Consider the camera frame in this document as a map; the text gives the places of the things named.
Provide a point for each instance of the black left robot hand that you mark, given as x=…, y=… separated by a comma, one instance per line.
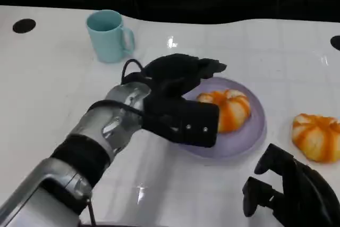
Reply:
x=175, y=72

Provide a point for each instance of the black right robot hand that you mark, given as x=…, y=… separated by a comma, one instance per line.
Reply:
x=305, y=192

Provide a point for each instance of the pale green mug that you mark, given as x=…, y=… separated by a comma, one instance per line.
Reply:
x=106, y=41

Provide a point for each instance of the lilac plate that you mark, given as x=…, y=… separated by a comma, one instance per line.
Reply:
x=239, y=144

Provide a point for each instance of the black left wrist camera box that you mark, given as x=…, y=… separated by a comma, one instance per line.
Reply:
x=186, y=120

